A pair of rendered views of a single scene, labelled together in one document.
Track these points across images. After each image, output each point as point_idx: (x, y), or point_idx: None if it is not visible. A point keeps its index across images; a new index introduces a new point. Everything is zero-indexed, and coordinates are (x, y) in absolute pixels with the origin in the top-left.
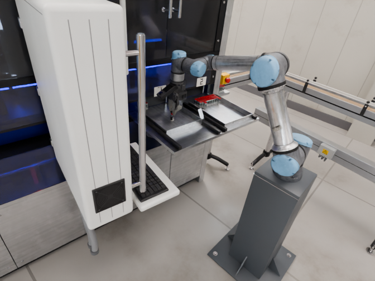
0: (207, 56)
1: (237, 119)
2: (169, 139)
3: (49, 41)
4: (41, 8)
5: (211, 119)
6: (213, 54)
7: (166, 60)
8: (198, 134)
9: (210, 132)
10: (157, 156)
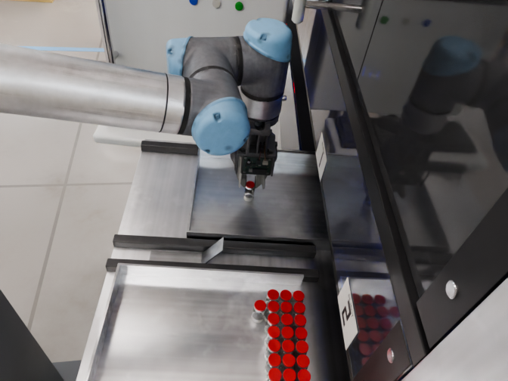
0: (212, 81)
1: (103, 322)
2: (176, 144)
3: None
4: None
5: (173, 264)
6: (221, 109)
7: (347, 92)
8: (155, 204)
9: (138, 230)
10: None
